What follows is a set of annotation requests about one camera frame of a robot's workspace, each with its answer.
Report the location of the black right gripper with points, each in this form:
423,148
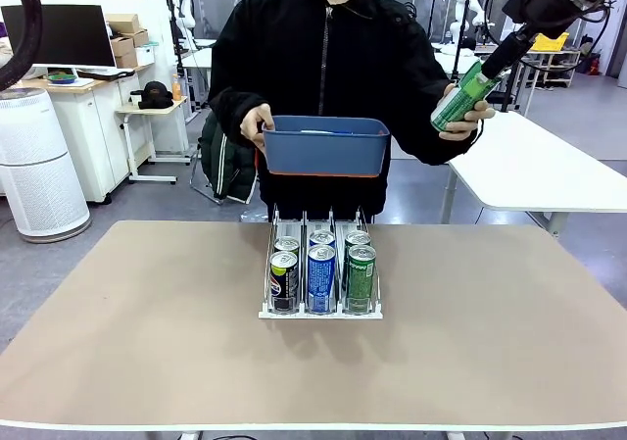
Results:
544,9

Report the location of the green beverage can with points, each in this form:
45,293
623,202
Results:
357,238
460,99
361,278

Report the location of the blue bin with orange trim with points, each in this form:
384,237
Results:
323,151

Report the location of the person's left forearm black sleeve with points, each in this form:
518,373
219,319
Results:
426,146

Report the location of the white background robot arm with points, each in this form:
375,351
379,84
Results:
185,14
460,14

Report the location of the person's right forearm black sleeve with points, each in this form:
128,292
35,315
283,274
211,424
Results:
230,112

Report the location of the blue beverage can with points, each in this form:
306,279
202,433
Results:
321,278
322,238

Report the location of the white clear can dispenser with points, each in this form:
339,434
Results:
321,314

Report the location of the person's left hand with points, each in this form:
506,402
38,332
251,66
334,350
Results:
477,119

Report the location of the person's right hand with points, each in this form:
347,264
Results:
252,124

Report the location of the cardboard box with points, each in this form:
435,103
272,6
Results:
126,60
122,22
122,45

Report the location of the yellow plastic crate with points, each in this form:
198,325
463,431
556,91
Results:
553,42

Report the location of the white background table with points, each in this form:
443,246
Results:
453,60

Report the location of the wooden shelf rack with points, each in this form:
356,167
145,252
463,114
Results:
563,54

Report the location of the white storage box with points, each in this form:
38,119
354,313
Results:
145,55

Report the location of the red fire extinguisher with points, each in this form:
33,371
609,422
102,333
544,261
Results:
593,65

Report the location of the black keyboard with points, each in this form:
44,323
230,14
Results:
105,73

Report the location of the black computer monitor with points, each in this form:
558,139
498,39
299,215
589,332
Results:
59,33

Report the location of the large white table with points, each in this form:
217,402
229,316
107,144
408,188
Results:
529,165

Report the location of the orange drink bottle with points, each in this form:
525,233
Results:
176,89

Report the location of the black cap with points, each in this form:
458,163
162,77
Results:
154,94

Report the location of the blue bowl with green contents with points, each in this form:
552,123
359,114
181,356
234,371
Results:
62,77

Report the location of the small rolling side table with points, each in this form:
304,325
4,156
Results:
147,110

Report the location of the white cabinet desk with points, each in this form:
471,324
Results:
83,131

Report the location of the person in black jacket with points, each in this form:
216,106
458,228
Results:
343,67

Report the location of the dark green padded jacket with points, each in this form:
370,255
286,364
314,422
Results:
227,165

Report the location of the white air purifier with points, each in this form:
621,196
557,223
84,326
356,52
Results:
39,165

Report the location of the black Pepsi can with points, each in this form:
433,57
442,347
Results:
286,244
284,283

